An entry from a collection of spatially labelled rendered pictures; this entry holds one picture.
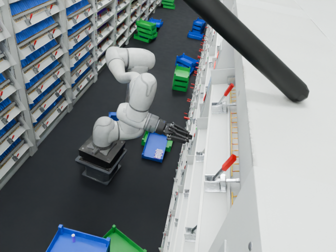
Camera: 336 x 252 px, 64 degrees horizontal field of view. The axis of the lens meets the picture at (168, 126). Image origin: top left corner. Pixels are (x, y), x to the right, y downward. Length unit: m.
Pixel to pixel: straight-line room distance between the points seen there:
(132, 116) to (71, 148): 1.45
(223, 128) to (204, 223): 0.27
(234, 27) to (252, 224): 0.20
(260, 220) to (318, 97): 0.23
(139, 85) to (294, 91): 0.93
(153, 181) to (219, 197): 1.91
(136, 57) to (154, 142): 1.13
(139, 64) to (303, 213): 1.61
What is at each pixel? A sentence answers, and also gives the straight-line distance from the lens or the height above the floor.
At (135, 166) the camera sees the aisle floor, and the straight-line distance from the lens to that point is 2.50.
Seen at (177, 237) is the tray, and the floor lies 1.08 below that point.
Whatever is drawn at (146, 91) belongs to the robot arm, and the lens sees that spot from 1.20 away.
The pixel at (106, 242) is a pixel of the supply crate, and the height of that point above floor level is 0.38.
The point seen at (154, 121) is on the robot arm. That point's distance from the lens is 1.31.
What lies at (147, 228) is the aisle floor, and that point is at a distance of 2.15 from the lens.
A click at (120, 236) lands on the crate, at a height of 0.00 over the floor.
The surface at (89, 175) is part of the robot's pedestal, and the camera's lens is 2.39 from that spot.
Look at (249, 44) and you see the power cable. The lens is 0.31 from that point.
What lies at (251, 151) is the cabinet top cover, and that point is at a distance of 0.25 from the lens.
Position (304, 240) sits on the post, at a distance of 0.21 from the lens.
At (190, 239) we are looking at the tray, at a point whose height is 1.27.
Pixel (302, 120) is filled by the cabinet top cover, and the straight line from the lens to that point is 0.33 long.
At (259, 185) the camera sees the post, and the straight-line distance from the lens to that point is 0.23.
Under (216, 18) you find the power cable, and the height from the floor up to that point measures 1.77.
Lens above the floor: 1.85
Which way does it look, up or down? 38 degrees down
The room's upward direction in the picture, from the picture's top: 12 degrees clockwise
